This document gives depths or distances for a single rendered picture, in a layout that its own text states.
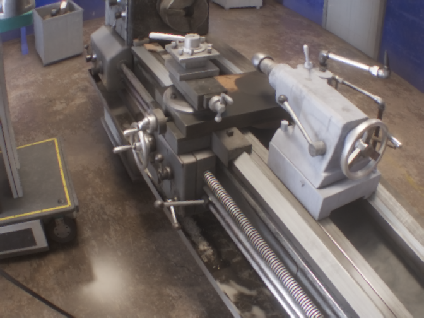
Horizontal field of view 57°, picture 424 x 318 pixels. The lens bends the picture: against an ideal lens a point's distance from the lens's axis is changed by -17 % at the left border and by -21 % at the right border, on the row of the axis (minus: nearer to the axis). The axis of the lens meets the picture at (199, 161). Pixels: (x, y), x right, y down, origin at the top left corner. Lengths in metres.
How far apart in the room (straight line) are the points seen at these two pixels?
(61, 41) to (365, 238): 3.68
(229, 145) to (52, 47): 3.15
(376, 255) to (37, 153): 2.00
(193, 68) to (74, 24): 2.89
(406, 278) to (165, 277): 1.33
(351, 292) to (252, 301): 0.58
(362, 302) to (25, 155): 2.12
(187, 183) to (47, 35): 3.03
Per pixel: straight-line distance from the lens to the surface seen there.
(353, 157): 1.42
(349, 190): 1.54
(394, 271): 1.60
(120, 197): 2.83
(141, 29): 2.63
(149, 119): 1.81
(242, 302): 1.79
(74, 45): 4.66
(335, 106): 1.49
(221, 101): 1.66
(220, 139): 1.74
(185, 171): 1.77
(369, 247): 1.65
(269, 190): 1.59
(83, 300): 2.31
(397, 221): 1.61
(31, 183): 2.53
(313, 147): 1.44
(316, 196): 1.48
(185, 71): 1.79
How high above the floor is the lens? 1.85
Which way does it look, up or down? 37 degrees down
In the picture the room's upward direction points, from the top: 2 degrees clockwise
